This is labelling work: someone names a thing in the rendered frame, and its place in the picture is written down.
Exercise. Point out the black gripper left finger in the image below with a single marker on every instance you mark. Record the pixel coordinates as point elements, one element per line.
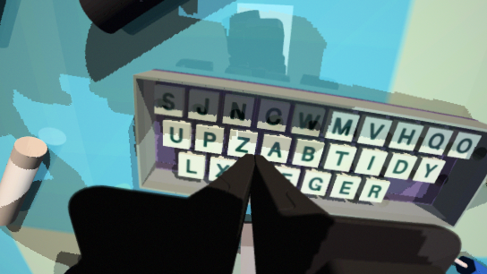
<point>203,229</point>

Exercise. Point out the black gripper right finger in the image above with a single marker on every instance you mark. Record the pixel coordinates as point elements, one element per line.
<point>293,235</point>

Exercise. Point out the grey keyboard with white letter keys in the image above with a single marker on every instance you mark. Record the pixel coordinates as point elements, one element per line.
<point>352,157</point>

